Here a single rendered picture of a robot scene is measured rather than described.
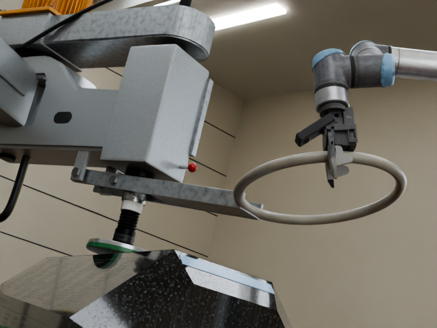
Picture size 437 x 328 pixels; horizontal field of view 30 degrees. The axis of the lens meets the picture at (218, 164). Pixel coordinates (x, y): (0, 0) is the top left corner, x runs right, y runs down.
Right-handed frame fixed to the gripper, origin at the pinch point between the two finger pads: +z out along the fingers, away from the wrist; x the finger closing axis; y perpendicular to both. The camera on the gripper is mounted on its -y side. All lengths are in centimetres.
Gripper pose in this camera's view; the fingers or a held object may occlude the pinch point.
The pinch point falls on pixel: (331, 178)
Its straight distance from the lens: 207.8
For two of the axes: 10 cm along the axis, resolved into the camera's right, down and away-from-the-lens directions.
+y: 10.0, -0.3, 0.0
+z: 0.2, 9.1, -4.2
